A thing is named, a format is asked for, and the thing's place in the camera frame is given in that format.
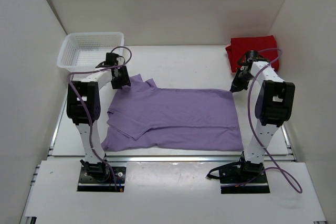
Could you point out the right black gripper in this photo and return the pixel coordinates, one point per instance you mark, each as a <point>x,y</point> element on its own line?
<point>236,86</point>

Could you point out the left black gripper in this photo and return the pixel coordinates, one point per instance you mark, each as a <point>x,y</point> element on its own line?
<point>125,81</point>

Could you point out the purple t shirt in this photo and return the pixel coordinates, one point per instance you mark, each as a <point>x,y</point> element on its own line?
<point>144,116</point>

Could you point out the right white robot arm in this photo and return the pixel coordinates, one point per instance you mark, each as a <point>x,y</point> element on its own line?
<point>273,106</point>

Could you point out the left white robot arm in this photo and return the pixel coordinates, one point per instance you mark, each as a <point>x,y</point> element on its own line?
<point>84,107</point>

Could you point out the folded red t shirt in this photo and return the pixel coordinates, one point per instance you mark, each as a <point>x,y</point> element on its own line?
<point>240,45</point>

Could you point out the white plastic basket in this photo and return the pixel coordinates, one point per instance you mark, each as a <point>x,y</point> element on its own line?
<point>83,51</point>

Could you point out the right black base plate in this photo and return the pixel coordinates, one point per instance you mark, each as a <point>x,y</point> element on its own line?
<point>241,177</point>

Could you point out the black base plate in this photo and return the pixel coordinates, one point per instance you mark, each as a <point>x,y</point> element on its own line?
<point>241,177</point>
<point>87,183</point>

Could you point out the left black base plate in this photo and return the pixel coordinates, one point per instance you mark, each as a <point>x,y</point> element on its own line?
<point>87,183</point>

